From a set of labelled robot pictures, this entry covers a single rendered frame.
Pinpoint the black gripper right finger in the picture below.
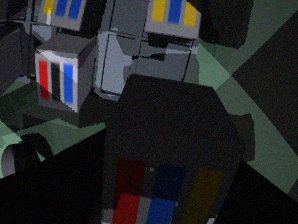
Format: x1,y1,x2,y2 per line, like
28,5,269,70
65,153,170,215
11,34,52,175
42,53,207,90
213,160,298,224

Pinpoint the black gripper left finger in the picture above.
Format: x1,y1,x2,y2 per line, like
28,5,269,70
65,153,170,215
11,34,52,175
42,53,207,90
0,128,105,224

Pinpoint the black cylinder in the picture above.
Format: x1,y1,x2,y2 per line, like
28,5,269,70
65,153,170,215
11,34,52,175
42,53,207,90
0,143,40,177

